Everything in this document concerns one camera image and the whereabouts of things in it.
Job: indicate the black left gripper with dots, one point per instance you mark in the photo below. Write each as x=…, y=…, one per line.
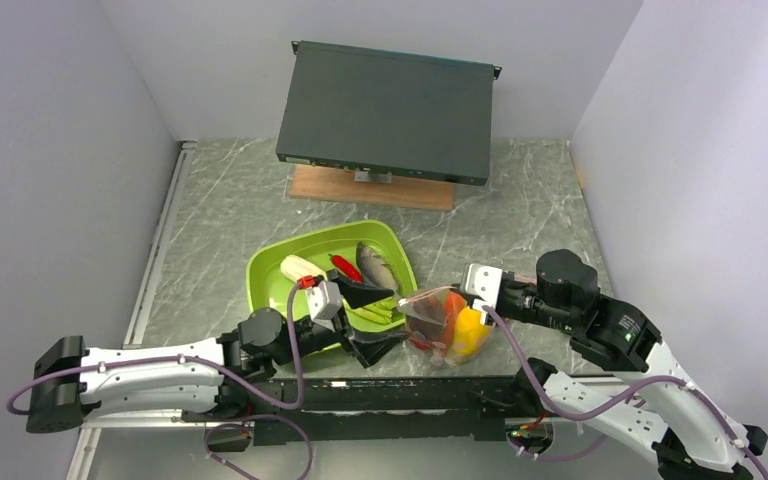
x=368, y=346

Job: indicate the grey toy fish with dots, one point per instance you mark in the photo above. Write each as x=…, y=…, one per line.
x=374, y=269

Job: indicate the yellow bell pepper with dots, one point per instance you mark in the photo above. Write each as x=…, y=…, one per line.
x=469, y=336

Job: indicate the orange red chili pepper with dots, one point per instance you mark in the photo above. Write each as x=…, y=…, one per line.
x=453, y=303

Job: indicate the clear pink zip top bag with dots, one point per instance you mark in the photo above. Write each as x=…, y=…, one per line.
x=425, y=345

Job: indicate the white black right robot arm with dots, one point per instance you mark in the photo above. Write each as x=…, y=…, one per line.
x=662, y=414

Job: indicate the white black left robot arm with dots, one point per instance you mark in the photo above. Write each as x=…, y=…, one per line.
x=258, y=363

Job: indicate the green celery stalks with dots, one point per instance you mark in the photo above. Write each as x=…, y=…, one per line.
x=294, y=267

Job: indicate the green plastic tray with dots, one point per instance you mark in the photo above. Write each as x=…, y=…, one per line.
x=268, y=287

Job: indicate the wooden board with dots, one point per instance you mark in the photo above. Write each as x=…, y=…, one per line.
x=335, y=185

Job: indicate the dark grey rack device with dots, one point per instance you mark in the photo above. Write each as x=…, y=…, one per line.
x=387, y=112

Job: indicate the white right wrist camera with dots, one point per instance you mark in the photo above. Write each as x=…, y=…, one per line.
x=481, y=285

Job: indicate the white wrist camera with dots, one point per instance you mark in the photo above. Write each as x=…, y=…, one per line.
x=481, y=285
x=323, y=300

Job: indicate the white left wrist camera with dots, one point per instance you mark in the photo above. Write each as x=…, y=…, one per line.
x=323, y=300

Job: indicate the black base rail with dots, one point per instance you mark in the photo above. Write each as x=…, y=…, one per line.
x=481, y=408

